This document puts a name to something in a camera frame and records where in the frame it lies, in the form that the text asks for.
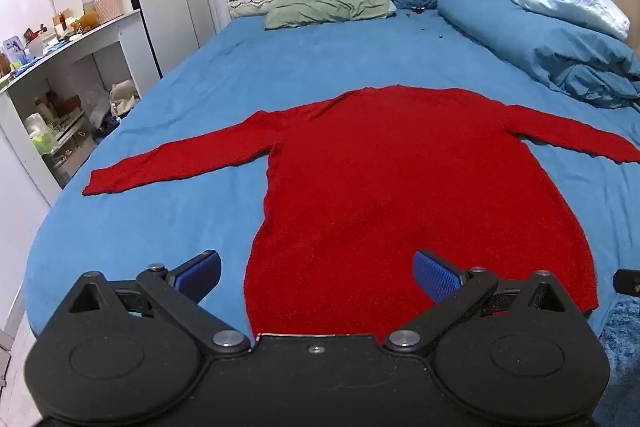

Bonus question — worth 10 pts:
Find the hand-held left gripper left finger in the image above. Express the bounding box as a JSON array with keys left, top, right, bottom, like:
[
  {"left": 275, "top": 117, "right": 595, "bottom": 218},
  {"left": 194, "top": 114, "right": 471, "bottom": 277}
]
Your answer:
[{"left": 66, "top": 249, "right": 251, "bottom": 354}]

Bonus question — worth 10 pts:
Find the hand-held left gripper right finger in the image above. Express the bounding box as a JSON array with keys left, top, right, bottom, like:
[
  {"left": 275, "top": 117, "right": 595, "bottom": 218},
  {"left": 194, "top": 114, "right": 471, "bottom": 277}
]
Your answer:
[{"left": 382, "top": 248, "right": 576, "bottom": 356}]

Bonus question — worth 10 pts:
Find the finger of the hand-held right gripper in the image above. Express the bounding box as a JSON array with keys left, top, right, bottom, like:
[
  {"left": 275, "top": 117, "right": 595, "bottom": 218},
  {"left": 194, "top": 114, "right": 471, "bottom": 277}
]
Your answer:
[{"left": 613, "top": 269, "right": 640, "bottom": 298}]

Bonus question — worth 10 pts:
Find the red sweater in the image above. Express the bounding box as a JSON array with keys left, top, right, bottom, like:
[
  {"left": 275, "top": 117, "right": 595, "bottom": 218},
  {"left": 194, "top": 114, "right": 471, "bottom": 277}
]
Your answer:
[{"left": 82, "top": 84, "right": 640, "bottom": 342}]

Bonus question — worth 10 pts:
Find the blue fluffy rug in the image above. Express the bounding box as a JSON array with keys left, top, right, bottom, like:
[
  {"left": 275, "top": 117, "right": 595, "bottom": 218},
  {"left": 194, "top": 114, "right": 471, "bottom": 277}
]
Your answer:
[{"left": 590, "top": 297, "right": 640, "bottom": 427}]

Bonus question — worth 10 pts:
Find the bed with blue sheet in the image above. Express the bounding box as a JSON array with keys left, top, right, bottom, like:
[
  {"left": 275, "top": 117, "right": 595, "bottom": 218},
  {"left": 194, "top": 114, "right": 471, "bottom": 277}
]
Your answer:
[{"left": 21, "top": 14, "right": 640, "bottom": 343}]

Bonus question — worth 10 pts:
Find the beige cloth bag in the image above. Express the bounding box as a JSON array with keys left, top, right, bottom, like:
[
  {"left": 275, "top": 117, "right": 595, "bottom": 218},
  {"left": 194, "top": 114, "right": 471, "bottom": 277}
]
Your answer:
[{"left": 109, "top": 80, "right": 141, "bottom": 116}]

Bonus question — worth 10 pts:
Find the green tissue packet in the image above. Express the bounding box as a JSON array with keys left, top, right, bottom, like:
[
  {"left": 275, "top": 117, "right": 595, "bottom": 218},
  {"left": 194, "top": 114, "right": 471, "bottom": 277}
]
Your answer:
[{"left": 25, "top": 113, "right": 56, "bottom": 156}]

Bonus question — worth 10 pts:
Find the blue duvet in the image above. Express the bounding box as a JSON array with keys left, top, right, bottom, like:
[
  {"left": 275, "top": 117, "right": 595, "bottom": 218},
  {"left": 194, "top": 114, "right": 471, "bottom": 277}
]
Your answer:
[{"left": 437, "top": 0, "right": 640, "bottom": 109}]

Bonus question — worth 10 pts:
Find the white shelf desk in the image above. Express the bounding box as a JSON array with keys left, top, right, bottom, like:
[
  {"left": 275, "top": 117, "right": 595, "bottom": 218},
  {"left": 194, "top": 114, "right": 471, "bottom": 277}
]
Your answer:
[{"left": 0, "top": 8, "right": 163, "bottom": 208}]

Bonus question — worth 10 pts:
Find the woven basket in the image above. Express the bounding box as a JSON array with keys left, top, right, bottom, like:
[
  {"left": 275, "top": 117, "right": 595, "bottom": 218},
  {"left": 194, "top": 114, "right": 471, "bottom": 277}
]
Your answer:
[{"left": 94, "top": 0, "right": 124, "bottom": 25}]

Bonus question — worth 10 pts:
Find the green pillow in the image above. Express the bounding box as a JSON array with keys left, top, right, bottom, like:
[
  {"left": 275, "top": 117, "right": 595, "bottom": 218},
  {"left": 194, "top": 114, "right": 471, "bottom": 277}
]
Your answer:
[{"left": 264, "top": 0, "right": 397, "bottom": 30}]

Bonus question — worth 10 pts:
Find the blue photo frame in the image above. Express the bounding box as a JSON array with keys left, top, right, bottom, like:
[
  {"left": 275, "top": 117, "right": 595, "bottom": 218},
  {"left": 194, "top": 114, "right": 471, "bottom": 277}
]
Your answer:
[{"left": 1, "top": 36, "right": 26, "bottom": 65}]

